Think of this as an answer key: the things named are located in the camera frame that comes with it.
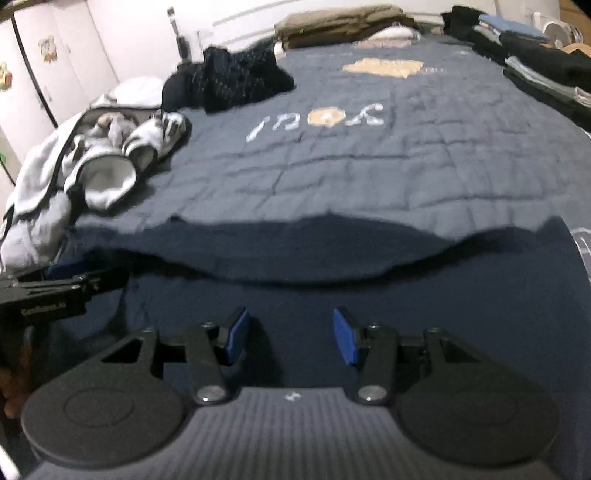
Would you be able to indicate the black wall-mounted device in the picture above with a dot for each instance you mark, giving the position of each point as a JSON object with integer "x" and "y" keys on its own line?
{"x": 183, "y": 48}

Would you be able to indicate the light grey garment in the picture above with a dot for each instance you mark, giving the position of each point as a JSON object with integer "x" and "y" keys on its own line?
{"x": 37, "y": 230}

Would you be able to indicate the white headboard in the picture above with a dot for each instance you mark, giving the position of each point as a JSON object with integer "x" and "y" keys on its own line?
{"x": 240, "y": 14}

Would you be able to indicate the navy blue shirt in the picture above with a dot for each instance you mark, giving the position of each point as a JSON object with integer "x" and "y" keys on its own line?
{"x": 369, "y": 286}

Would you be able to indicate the white fan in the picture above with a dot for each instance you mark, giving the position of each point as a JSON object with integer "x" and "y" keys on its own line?
{"x": 556, "y": 27}

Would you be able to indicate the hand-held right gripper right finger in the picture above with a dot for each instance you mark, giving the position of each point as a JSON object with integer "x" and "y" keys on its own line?
{"x": 345, "y": 337}

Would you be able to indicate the white pillow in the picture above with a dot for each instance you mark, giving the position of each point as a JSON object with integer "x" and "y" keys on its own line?
{"x": 395, "y": 33}

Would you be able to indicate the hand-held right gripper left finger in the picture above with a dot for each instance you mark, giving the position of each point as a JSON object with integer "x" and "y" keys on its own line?
{"x": 236, "y": 337}

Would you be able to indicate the black dotted knit sweater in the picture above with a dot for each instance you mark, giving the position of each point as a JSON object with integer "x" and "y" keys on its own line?
{"x": 231, "y": 78}

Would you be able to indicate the white fleece hoodie dark print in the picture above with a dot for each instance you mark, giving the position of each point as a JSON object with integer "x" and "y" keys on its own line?
{"x": 106, "y": 161}

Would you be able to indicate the folded brown blankets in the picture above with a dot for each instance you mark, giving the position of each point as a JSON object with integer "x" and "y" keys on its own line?
{"x": 341, "y": 25}

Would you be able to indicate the folded clothes stack black top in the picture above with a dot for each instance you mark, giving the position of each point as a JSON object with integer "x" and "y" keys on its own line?
{"x": 545, "y": 74}

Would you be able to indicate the cartoon mouse sticker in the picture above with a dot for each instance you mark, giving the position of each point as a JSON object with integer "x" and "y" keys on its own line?
{"x": 46, "y": 50}
{"x": 4, "y": 76}

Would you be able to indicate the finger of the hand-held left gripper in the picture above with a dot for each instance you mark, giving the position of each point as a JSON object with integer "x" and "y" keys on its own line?
{"x": 108, "y": 281}
{"x": 69, "y": 269}

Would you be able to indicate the white crumpled garment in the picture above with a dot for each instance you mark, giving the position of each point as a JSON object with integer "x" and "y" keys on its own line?
{"x": 134, "y": 92}

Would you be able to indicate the person's left hand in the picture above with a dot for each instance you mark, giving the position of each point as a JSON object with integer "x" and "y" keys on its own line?
{"x": 10, "y": 394}

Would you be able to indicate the grey-blue printed quilt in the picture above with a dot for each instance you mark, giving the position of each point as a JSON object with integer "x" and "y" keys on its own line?
{"x": 392, "y": 161}

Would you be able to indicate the white wardrobe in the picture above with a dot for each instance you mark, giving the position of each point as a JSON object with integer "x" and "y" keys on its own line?
{"x": 69, "y": 69}

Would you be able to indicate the folded clothes stack blue top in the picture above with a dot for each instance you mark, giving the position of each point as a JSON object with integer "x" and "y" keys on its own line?
{"x": 498, "y": 27}

